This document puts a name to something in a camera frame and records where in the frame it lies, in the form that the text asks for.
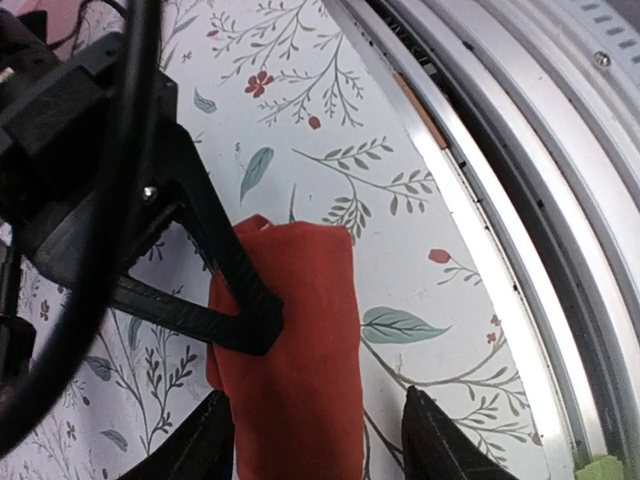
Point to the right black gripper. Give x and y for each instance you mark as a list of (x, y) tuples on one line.
[(53, 120)]

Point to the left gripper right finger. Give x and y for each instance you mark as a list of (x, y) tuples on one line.
[(434, 448)]

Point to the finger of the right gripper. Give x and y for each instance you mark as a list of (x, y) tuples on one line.
[(195, 315), (209, 225)]

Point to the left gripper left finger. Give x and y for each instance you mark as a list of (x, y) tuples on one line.
[(202, 447)]

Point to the red cloth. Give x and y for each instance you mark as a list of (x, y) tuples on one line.
[(298, 410)]

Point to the floral patterned table mat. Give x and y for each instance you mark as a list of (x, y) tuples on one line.
[(292, 125)]

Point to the green tape piece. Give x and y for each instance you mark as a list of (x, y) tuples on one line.
[(606, 467)]

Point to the front aluminium rail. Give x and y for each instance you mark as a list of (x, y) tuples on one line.
[(526, 116)]

